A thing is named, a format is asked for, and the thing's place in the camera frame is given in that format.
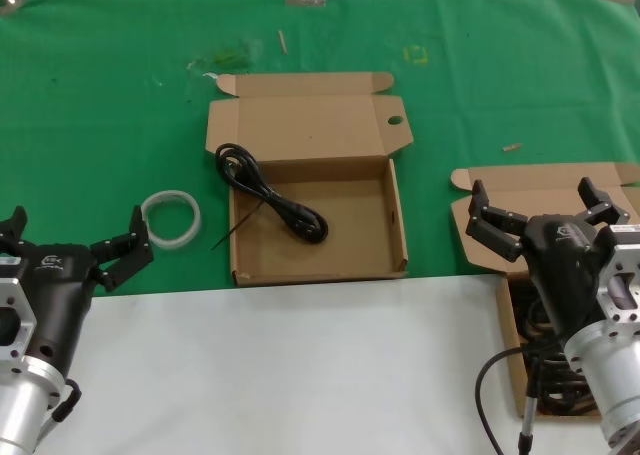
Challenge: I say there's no open cardboard box of cables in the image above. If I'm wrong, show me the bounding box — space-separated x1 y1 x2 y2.
449 162 640 421

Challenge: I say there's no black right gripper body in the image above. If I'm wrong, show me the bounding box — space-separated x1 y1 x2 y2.
519 213 617 337

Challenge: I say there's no green table cloth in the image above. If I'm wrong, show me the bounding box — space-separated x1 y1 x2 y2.
0 0 640 299

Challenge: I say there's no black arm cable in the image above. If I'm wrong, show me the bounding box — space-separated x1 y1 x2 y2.
48 377 84 425
474 339 567 455

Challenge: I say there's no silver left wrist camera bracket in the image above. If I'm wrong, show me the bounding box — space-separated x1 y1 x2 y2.
0 273 40 365

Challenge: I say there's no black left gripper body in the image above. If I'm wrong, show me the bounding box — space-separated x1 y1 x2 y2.
0 242 100 377

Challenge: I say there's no black power cable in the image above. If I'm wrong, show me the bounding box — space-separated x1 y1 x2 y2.
210 142 330 253

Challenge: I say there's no crumpled clear plastic wrap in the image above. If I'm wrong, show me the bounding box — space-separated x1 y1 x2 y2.
186 37 265 84

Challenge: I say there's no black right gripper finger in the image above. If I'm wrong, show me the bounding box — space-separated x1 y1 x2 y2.
577 176 632 228
465 179 529 264

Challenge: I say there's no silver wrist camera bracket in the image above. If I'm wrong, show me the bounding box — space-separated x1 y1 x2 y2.
597 223 640 335
0 273 40 365

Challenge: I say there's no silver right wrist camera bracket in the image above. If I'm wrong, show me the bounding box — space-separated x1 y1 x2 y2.
597 223 640 335

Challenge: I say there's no pile of black power cables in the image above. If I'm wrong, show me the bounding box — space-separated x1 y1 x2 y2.
508 273 599 417

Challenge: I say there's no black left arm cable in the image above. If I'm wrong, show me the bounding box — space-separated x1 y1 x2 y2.
48 377 84 425

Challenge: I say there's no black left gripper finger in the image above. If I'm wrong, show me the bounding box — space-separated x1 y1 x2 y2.
0 205 29 250
89 204 155 294

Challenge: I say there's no open cardboard box with hole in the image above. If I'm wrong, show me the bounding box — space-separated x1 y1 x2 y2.
204 71 414 289

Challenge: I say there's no grey sleeved right arm cable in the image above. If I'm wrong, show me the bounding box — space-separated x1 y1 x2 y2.
517 353 545 455

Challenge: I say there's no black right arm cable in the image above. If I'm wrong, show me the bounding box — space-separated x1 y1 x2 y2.
474 339 567 455

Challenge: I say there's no clear tape roll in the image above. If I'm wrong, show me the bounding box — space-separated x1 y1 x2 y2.
140 188 203 251

